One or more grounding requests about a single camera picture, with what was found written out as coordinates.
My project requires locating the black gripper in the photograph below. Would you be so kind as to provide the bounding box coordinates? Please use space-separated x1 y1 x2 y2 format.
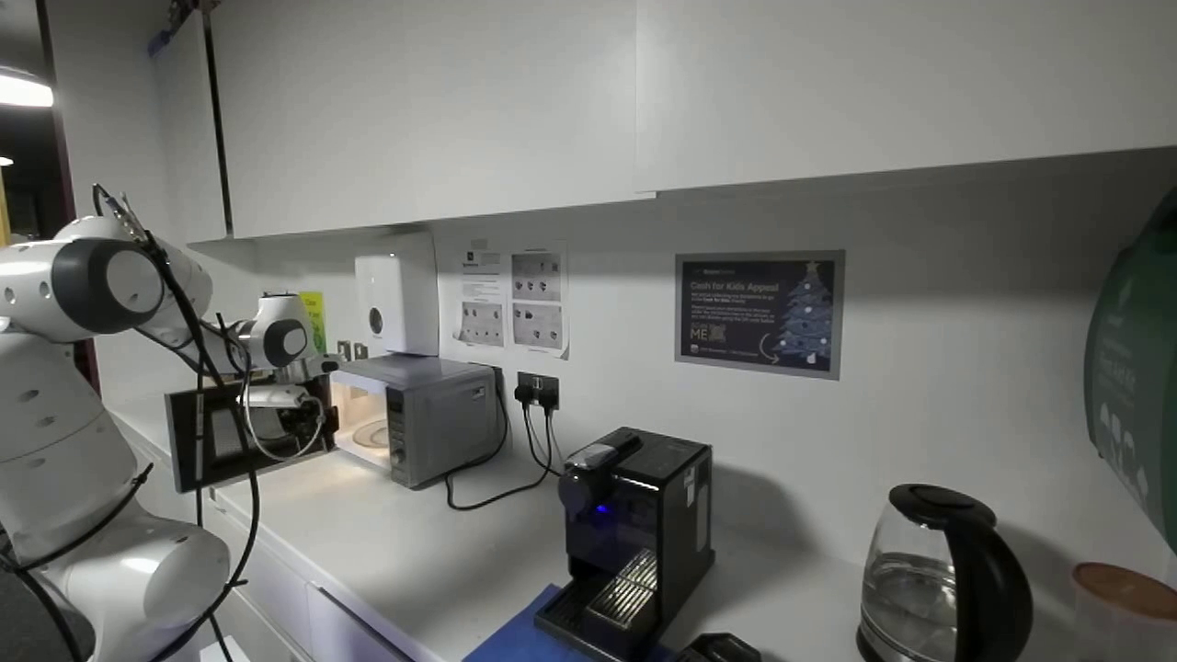
251 363 334 429

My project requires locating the silver microwave oven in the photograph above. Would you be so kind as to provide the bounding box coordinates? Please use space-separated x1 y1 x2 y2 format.
327 350 509 494

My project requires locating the white paper towel dispenser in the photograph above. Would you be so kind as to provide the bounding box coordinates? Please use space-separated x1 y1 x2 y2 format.
354 252 410 362

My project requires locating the white label with dark logo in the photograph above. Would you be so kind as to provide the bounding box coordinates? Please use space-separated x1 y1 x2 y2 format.
462 248 509 280

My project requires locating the blue mat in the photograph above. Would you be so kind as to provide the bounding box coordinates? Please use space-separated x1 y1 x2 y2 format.
462 580 676 662

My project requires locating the black coffee machine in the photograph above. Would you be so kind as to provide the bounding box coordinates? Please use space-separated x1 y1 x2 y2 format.
536 425 719 662

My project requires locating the ceiling light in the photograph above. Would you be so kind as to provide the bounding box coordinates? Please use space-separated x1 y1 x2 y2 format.
0 63 58 113

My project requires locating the small black device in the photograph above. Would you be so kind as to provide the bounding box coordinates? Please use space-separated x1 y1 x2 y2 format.
676 631 766 662

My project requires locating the brown round cork lid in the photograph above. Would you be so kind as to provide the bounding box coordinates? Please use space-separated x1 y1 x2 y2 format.
1071 561 1177 626

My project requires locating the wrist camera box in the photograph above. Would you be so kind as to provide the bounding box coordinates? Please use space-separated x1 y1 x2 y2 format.
238 382 313 417

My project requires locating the green yellow wall poster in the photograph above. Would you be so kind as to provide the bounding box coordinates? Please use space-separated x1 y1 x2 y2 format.
294 287 333 362

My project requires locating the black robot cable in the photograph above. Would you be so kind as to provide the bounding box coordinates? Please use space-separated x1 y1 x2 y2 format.
89 179 334 662

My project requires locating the white double wall socket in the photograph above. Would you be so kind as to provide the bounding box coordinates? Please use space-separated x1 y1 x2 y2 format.
511 301 568 355
455 297 509 350

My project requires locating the black microwave power cable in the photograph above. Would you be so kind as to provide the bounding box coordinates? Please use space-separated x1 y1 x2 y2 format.
438 363 563 515

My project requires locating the black wall socket with plugs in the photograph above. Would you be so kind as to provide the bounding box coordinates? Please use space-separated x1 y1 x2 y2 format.
511 368 563 417

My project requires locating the narrow white wall cabinet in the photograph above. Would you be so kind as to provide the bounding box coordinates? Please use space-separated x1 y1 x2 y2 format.
146 10 235 248

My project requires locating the white wall cabinet door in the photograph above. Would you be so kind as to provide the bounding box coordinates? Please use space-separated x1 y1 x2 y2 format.
209 0 658 242
636 0 1177 197

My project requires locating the dark framed wall poster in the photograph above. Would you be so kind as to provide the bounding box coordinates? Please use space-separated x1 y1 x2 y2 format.
672 252 851 382

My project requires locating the glass kettle black handle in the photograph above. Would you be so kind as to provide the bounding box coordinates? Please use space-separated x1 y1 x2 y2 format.
854 481 1039 662

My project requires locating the green wall sign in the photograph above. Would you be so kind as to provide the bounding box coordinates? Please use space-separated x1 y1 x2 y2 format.
1081 197 1177 556

